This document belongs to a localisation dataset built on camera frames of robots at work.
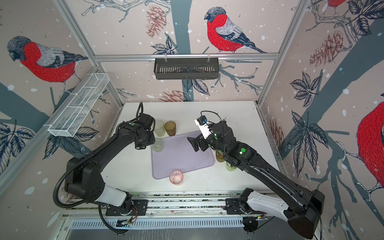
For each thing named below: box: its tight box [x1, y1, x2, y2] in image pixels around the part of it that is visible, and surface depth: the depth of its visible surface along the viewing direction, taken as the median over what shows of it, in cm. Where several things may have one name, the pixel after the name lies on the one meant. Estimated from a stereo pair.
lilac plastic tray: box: [152, 131, 215, 180], surface depth 92 cm
